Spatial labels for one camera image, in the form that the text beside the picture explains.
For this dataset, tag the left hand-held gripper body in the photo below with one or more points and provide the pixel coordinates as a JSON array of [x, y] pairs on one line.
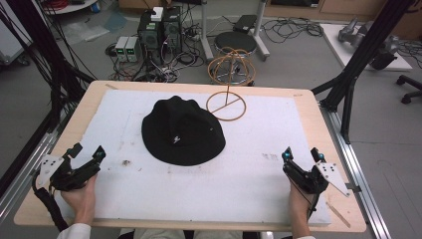
[[74, 177]]

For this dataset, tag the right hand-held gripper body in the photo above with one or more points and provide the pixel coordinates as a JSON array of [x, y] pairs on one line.
[[307, 181]]

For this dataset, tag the black bucket hat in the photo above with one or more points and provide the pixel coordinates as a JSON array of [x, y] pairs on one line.
[[182, 132]]

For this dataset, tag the person's left hand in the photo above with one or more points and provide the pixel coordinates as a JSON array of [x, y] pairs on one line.
[[83, 202]]

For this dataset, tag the person's right hand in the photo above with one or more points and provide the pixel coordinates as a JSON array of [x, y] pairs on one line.
[[298, 207]]

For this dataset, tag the strip of beige tape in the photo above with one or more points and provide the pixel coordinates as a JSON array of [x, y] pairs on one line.
[[338, 215]]

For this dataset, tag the white foam mat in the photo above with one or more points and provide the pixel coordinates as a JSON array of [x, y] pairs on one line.
[[215, 186]]

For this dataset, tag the grey power supply unit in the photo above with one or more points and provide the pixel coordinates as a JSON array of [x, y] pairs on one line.
[[121, 49], [133, 49]]

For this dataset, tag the white floor platform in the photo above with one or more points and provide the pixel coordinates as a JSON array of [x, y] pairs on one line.
[[341, 49]]

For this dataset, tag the black office chair base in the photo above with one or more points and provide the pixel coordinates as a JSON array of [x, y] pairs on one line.
[[411, 88]]

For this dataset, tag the clear plastic sheet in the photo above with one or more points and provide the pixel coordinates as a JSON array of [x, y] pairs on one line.
[[86, 31]]

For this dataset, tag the grey equipment case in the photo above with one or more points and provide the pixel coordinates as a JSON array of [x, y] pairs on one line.
[[11, 46]]

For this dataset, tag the black round stool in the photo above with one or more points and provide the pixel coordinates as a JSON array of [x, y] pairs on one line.
[[235, 41]]

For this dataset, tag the black computer tower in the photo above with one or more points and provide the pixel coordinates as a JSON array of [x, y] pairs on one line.
[[150, 36], [172, 30]]

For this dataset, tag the grey metal stand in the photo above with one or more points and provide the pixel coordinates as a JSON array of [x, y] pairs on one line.
[[207, 46]]

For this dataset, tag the flat black box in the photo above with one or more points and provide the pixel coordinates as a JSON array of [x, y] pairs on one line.
[[245, 23]]

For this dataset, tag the white round table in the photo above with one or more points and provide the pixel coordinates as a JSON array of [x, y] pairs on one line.
[[71, 6]]

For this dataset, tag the small white box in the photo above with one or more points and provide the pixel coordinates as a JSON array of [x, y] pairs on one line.
[[157, 14]]

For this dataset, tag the aluminium rail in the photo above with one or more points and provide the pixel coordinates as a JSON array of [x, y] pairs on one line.
[[361, 172], [20, 186]]

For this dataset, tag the black metal frame post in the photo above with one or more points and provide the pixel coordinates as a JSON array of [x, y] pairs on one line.
[[361, 56]]

